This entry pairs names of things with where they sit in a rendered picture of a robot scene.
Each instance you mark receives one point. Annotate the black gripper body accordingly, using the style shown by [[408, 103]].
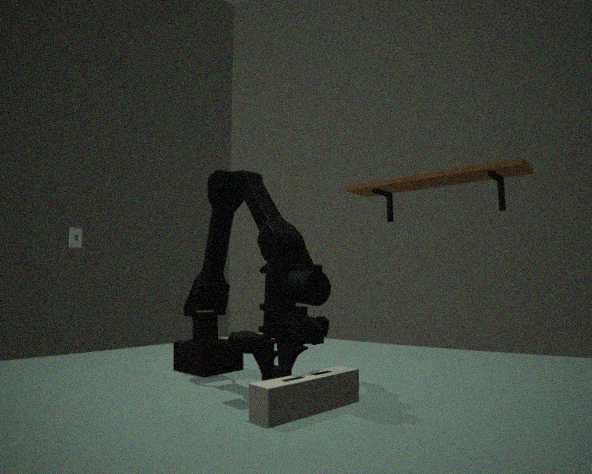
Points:
[[248, 342]]

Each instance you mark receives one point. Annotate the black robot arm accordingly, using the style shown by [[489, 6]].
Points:
[[290, 272]]

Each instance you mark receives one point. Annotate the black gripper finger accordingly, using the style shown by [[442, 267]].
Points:
[[288, 355], [266, 363]]

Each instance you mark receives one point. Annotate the cream power strip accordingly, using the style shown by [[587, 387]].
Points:
[[278, 401]]

